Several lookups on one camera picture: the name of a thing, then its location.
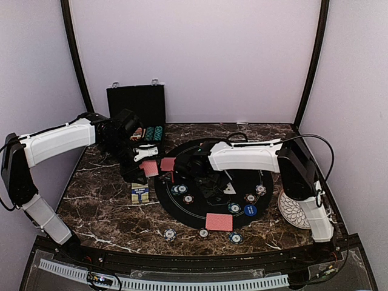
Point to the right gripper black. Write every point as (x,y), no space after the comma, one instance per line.
(207,193)

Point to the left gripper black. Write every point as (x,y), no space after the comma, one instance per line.
(130,173)

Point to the red playing card deck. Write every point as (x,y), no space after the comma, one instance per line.
(150,168)

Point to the dealt red cards front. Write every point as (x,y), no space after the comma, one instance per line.
(219,222)

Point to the dealt red card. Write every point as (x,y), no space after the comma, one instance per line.
(167,164)

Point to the blue small blind button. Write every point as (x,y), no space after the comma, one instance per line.
(250,210)

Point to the red triangle dealer marker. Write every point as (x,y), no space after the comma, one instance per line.
(167,177)

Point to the blue white chip mat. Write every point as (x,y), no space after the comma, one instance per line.
(260,190)

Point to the red white chip stack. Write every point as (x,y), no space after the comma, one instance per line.
(203,233)

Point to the blue green chip stack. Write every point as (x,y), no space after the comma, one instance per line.
(235,238)

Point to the blue white chip stack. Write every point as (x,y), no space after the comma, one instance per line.
(169,235)

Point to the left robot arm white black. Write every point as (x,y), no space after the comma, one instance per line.
(21,153)

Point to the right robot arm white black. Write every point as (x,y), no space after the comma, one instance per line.
(210,163)

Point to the round black poker mat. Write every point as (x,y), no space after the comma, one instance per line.
(194,214)

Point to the card box in case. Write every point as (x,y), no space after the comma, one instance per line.
(138,134)

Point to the teal chips in case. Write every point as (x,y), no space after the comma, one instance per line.
(153,133)

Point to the wooden card holder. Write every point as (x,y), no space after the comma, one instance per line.
(140,193)

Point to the black poker chip case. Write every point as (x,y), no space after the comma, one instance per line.
(147,101)

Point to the floral patterned ceramic plate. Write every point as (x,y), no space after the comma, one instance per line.
(292,212)

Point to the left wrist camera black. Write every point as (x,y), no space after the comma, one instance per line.
(129,121)

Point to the white cable duct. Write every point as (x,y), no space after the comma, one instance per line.
(162,281)

